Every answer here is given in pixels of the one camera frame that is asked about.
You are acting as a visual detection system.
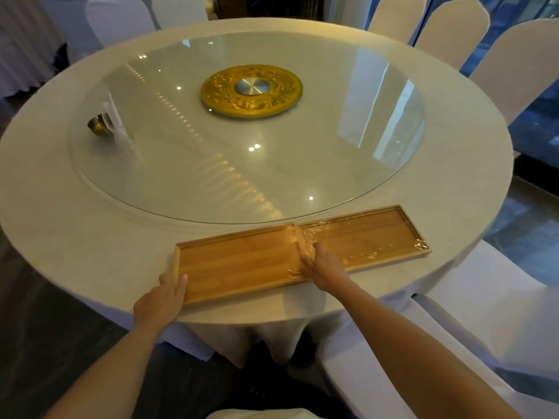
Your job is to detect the person's right hand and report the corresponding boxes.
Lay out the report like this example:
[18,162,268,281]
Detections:
[299,242,352,294]

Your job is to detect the person's left hand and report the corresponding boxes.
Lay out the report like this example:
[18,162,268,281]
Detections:
[133,272,189,333]

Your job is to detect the plastic-wrapped wooden tray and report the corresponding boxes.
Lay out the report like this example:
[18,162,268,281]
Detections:
[292,205,432,273]

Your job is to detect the bare wooden tray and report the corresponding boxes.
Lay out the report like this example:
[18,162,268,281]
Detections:
[172,224,316,305]

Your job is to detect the person's right forearm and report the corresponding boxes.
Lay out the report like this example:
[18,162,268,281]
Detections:
[325,280,522,419]

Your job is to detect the person's left forearm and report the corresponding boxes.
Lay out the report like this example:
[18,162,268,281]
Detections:
[44,320,176,419]

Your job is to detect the round glass turntable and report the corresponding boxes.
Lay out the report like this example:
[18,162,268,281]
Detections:
[68,31,426,225]

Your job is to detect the white covered chair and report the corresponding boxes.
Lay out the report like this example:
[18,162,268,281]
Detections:
[151,0,209,30]
[469,18,559,125]
[368,0,428,45]
[412,239,559,382]
[414,0,491,71]
[315,297,531,419]
[85,0,156,49]

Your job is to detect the person's dark trousers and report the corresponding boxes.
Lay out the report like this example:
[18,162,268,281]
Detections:
[205,342,339,419]

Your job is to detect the person's white shirt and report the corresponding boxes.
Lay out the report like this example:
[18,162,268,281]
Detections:
[217,407,316,419]

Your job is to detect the golden turntable base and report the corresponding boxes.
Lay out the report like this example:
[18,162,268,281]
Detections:
[201,64,304,119]

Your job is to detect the brass holder with white napkin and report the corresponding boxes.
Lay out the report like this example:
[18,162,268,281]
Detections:
[87,92,130,141]

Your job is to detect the table with white skirted cloth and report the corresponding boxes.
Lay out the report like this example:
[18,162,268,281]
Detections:
[0,0,70,99]

